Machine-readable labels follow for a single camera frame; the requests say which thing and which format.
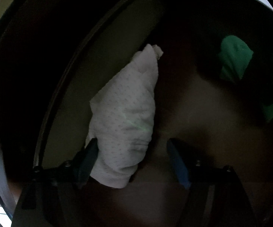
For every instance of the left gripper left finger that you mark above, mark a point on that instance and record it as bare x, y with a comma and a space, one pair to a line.
60, 190

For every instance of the white dotted underwear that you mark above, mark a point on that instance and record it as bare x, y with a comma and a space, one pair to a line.
123, 118

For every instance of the green black underwear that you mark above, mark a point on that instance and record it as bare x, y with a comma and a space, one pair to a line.
252, 70

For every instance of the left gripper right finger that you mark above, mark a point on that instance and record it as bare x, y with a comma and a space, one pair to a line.
195, 171

